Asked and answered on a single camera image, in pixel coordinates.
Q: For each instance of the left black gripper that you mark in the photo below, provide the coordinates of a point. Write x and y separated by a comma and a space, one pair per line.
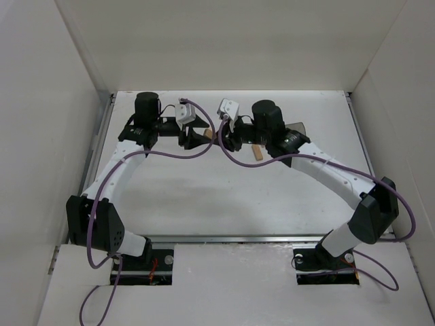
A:
183, 138

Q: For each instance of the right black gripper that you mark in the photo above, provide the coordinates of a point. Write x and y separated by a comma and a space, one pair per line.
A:
232, 138

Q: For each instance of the wood block one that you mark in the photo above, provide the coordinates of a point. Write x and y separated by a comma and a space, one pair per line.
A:
209, 134

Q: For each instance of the smoky transparent plastic box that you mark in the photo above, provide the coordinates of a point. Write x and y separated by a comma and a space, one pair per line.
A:
297, 127

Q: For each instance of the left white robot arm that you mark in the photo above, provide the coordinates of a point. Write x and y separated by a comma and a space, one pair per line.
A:
92, 217

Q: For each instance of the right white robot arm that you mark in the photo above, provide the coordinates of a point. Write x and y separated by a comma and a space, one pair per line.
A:
374, 205

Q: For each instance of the wood block three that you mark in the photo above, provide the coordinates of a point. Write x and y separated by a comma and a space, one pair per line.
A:
256, 149

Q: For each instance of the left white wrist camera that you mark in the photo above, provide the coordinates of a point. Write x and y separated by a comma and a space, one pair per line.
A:
184, 113

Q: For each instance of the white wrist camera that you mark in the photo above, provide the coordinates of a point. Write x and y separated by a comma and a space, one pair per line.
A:
184, 113
229, 110

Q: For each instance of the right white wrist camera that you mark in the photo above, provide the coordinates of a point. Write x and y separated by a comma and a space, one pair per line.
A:
229, 110

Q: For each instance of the aluminium rail front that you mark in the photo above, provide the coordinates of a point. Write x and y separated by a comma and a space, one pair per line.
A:
239, 239

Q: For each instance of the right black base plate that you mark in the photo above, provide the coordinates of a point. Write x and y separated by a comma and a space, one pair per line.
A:
312, 268

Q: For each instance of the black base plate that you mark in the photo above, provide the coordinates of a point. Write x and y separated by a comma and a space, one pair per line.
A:
312, 268
154, 271

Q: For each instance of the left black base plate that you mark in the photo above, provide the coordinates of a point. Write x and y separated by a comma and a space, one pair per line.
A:
154, 271

